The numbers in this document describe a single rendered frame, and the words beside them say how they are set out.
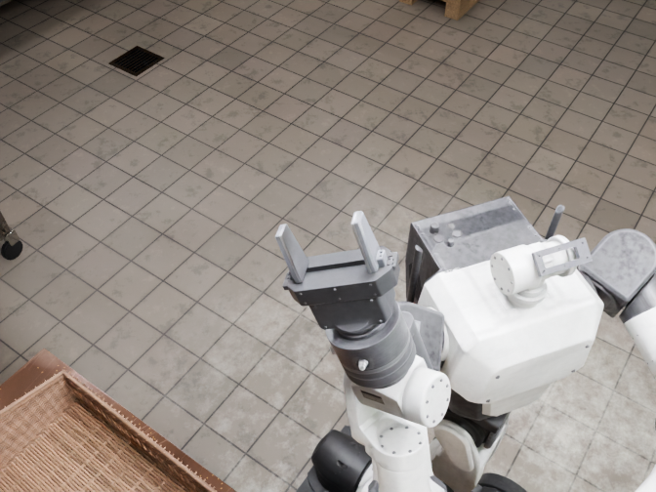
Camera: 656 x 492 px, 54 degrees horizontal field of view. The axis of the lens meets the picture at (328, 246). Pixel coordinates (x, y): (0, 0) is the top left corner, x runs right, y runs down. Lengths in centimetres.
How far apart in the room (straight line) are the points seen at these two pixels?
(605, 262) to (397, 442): 50
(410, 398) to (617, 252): 53
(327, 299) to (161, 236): 245
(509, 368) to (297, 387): 158
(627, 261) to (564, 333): 17
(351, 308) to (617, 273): 59
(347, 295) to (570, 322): 50
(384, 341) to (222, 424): 184
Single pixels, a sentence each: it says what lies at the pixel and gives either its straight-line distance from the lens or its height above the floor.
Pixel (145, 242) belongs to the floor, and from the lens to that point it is 308.
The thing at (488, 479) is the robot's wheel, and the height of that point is 17.
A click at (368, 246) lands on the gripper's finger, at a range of 63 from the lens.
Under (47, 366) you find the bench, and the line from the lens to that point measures 208.
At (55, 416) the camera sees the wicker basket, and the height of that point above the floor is 60.
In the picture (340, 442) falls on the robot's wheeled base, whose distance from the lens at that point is 205.
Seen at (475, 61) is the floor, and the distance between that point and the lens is 420.
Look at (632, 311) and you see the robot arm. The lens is 118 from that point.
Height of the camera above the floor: 222
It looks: 49 degrees down
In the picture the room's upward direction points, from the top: straight up
